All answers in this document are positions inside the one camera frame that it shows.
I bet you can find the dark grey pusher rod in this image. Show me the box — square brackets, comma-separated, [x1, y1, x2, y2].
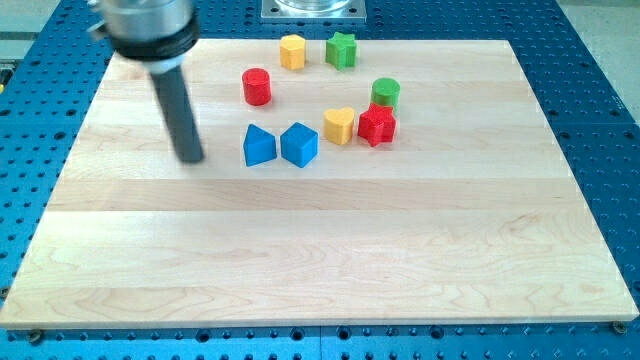
[151, 66, 204, 163]

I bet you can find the red cylinder block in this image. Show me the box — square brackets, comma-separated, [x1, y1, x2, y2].
[242, 68, 272, 106]

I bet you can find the blue triangle block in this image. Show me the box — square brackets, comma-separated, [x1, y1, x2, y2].
[243, 124, 277, 166]

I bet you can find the blue perforated table plate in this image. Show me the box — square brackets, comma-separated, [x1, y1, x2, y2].
[1, 1, 639, 359]

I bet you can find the yellow hexagon block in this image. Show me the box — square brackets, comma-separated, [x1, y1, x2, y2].
[279, 34, 306, 70]

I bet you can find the blue cube block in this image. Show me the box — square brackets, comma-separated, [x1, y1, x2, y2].
[280, 122, 319, 168]

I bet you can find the yellow heart block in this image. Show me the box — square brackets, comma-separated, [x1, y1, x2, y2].
[323, 107, 355, 145]

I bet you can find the green star block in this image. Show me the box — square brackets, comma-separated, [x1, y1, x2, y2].
[325, 32, 357, 70]

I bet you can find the wooden board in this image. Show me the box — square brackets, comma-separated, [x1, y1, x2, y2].
[1, 39, 638, 329]

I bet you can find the red star block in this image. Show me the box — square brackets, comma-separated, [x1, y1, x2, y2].
[357, 103, 397, 147]

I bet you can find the green cylinder block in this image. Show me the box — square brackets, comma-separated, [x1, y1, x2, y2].
[370, 77, 401, 109]

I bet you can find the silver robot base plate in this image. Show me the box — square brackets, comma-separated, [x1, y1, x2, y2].
[260, 0, 367, 23]

